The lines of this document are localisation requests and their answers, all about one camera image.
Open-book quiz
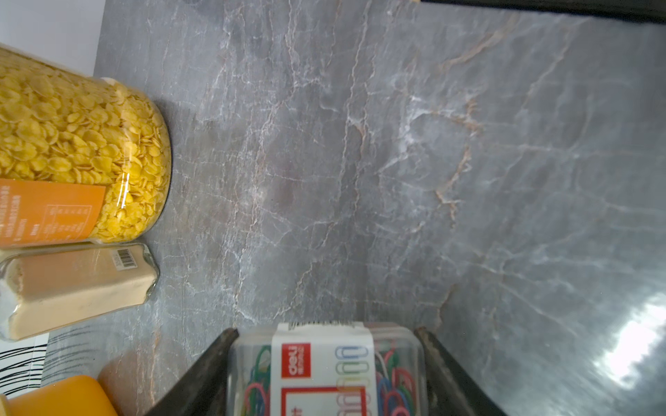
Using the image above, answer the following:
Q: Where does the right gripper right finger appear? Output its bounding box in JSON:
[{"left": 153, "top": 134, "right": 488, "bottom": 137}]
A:
[{"left": 415, "top": 327, "right": 506, "bottom": 416}]

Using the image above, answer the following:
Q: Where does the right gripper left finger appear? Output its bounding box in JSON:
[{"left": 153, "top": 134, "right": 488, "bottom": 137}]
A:
[{"left": 146, "top": 328, "right": 239, "bottom": 416}]

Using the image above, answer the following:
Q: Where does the yellow plastic storage tray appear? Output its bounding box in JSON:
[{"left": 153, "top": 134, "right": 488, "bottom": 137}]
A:
[{"left": 1, "top": 375, "right": 117, "bottom": 416}]

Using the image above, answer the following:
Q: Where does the front black cap spice bottle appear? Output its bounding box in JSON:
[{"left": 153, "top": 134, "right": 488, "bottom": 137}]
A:
[{"left": 1, "top": 242, "right": 160, "bottom": 341}]

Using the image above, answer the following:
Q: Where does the red lid corn jar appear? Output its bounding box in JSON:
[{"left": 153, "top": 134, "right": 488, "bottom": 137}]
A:
[{"left": 1, "top": 50, "right": 172, "bottom": 249}]

